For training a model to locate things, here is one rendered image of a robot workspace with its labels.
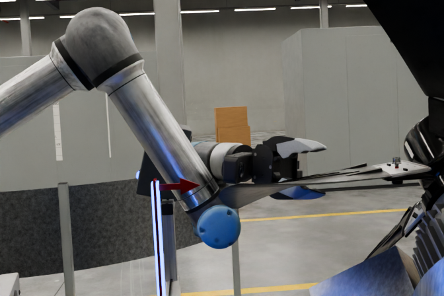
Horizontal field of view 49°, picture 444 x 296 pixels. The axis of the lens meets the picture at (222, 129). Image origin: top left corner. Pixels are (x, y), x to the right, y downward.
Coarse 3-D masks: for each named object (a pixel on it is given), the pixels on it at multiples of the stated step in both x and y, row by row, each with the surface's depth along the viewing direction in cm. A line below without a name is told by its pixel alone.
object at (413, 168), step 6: (402, 162) 74; (408, 162) 73; (384, 168) 72; (390, 168) 71; (396, 168) 70; (402, 168) 69; (408, 168) 69; (414, 168) 68; (420, 168) 67; (426, 168) 66; (390, 174) 66; (396, 174) 66; (402, 174) 66; (408, 174) 66
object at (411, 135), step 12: (420, 120) 73; (408, 132) 75; (420, 132) 72; (432, 132) 71; (408, 144) 74; (420, 144) 72; (432, 144) 70; (408, 156) 75; (420, 156) 71; (432, 156) 69; (432, 168) 69; (420, 180) 72; (432, 180) 70; (432, 192) 66; (432, 204) 67
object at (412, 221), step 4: (420, 200) 82; (416, 208) 81; (412, 212) 81; (416, 212) 78; (420, 212) 75; (420, 216) 73; (412, 220) 77; (416, 220) 74; (408, 224) 78; (412, 224) 74; (408, 228) 75; (404, 232) 76
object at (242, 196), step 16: (304, 176) 71; (320, 176) 68; (336, 176) 67; (352, 176) 66; (368, 176) 65; (384, 176) 65; (224, 192) 66; (240, 192) 68; (256, 192) 72; (272, 192) 78
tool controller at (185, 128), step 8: (184, 128) 128; (144, 152) 125; (144, 160) 125; (144, 168) 125; (152, 168) 125; (144, 176) 125; (152, 176) 125; (160, 176) 125; (144, 184) 125; (136, 192) 125; (144, 192) 125; (160, 192) 125; (168, 192) 126; (160, 200) 132; (176, 200) 126
